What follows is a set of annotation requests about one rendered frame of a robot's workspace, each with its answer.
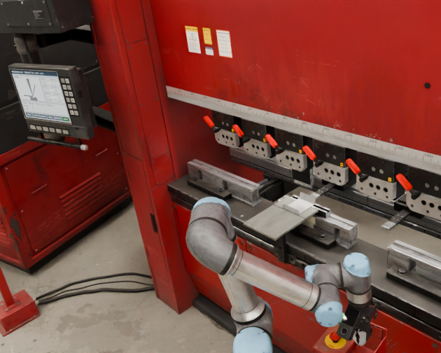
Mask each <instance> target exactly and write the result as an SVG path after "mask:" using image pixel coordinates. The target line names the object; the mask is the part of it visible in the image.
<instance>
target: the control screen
mask: <svg viewBox="0 0 441 353"><path fill-rule="evenodd" d="M11 73H12V75H13V79H14V81H15V85H16V88H17V91H18V94H19V96H20V100H21V102H22V106H23V109H24V112H25V115H26V117H29V118H39V119H45V120H55V121H60V122H66V123H70V122H71V121H70V118H69V114H68V111H67V106H66V104H65V101H64V96H63V94H62V89H61V86H60V82H59V79H58V76H57V73H55V72H42V71H20V70H11ZM30 105H34V106H35V109H32V108H31V106H30Z"/></svg>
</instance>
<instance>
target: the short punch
mask: <svg viewBox="0 0 441 353"><path fill-rule="evenodd" d="M292 176H293V179H294V182H295V183H297V184H300V185H303V186H306V187H308V188H311V189H313V186H312V185H313V184H314V173H313V168H311V169H309V170H303V171H302V172H299V171H297V170H294V169H292Z"/></svg>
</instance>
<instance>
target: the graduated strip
mask: <svg viewBox="0 0 441 353"><path fill-rule="evenodd" d="M166 89H167V92H170V93H174V94H177V95H181V96H184V97H189V98H192V99H196V100H199V101H202V102H207V103H210V104H215V105H218V106H222V107H225V108H228V109H233V110H235V111H241V112H244V113H248V114H251V115H254V116H259V117H261V118H266V119H269V120H274V121H277V122H280V123H285V124H287V125H292V126H295V127H300V128H302V129H306V130H311V131H313V132H318V133H321V134H326V135H328V136H331V137H336V138H339V139H343V140H347V141H352V142H354V143H357V144H362V145H365V146H369V147H372V148H377V149H380V150H383V151H388V152H391V153H395V154H398V155H403V156H406V157H409V158H414V159H417V160H421V161H424V162H429V163H432V164H435V165H439V166H441V156H438V155H433V154H429V153H424V152H422V151H417V150H414V149H410V148H405V147H402V146H398V145H395V144H390V143H386V142H383V141H378V140H376V139H371V138H367V137H362V136H359V135H356V134H352V133H348V132H343V131H340V130H335V129H332V128H329V127H324V126H321V125H316V124H313V123H308V122H305V121H302V120H297V119H294V118H289V117H285V116H281V115H278V114H275V113H270V112H266V111H261V110H258V109H254V108H251V107H247V106H242V105H239V104H235V103H232V102H226V101H223V100H220V99H215V98H212V97H207V96H204V95H199V94H196V93H193V92H188V91H185V90H180V89H177V88H172V87H169V86H166Z"/></svg>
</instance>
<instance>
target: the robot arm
mask: <svg viewBox="0 0 441 353"><path fill-rule="evenodd" d="M230 217H231V211H230V207H229V205H228V204H227V203H226V202H225V201H224V200H222V199H219V198H215V197H207V198H202V199H201V200H199V201H198V202H197V203H196V204H195V206H194V207H193V209H192V211H191V217H190V222H189V225H188V229H187V232H186V237H185V240H186V244H187V247H188V249H189V251H190V253H191V254H192V255H193V256H194V257H195V259H196V260H198V261H199V262H200V263H201V264H202V265H204V266H205V267H207V268H208V269H210V270H212V271H214V272H216V273H218V276H219V278H220V280H221V283H222V285H223V287H224V289H225V292H226V294H227V296H228V298H229V300H230V302H231V305H232V309H231V316H232V318H233V321H234V323H235V325H236V327H237V335H236V337H235V339H234V342H233V348H232V351H233V353H272V324H273V314H272V309H271V307H270V306H269V304H268V303H267V302H266V301H264V300H263V299H262V298H261V297H260V296H257V295H256V293H255V291H254V288H253V286H256V287H258V288H259V289H262V290H263V291H266V292H268V293H270V294H273V295H275V296H277V297H279V298H282V299H284V300H286V301H288V302H290V303H292V304H294V305H297V306H299V307H301V308H303V309H305V310H308V311H310V312H312V313H314V314H315V317H316V320H317V322H318V323H319V324H320V325H322V326H324V327H333V326H336V325H338V324H339V323H340V322H341V323H340V325H339V328H338V330H337V335H338V336H339V337H341V338H343V339H345V340H348V341H350V340H352V339H353V340H354V341H355V342H356V343H357V344H358V345H360V346H362V345H364V344H365V343H366V342H367V341H368V339H369V337H370V336H371V335H372V327H371V326H370V321H371V320H372V316H373V315H374V319H376V317H377V315H378V312H377V304H376V303H373V302H372V289H371V279H370V273H371V269H370V262H369V260H368V258H367V257H366V256H365V255H363V254H360V253H351V254H349V255H347V256H346V257H345V258H344V262H340V263H326V264H316V265H308V266H307V267H305V269H304V273H305V279H303V278H301V277H298V276H297V275H294V274H292V273H290V272H288V271H286V270H283V269H281V268H279V267H277V266H275V265H272V264H271V263H268V262H267V261H264V260H262V259H260V258H258V257H256V256H254V255H251V254H249V253H247V252H245V251H243V250H241V249H240V248H239V245H238V244H237V243H235V241H236V239H237V234H236V232H235V230H234V228H233V225H232V222H231V220H230ZM344 287H346V296H347V300H348V302H349V304H348V306H347V309H346V311H345V313H344V316H343V314H342V308H343V307H342V304H341V299H340V291H339V288H344ZM371 305H374V307H372V306H371ZM375 310H376V312H377V313H376V314H375ZM359 336H360V338H359Z"/></svg>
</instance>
